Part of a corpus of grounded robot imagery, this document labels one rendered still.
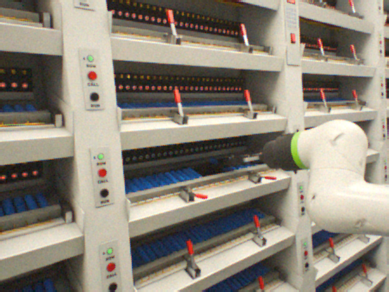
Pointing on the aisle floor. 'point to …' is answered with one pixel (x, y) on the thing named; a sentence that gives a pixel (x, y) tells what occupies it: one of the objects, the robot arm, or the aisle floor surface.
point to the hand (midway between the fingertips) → (229, 162)
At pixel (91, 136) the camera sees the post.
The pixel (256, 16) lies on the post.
